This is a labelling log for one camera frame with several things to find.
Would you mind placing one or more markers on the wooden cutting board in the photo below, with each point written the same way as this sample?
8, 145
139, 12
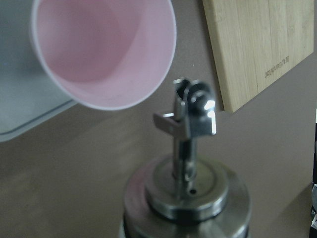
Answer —
255, 42

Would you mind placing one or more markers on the silver kitchen scale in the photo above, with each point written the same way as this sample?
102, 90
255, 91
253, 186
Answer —
27, 95

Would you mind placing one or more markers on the pink plastic cup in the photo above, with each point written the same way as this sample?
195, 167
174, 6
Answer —
105, 54

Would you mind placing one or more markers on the glass sauce bottle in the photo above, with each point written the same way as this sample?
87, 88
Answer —
181, 195

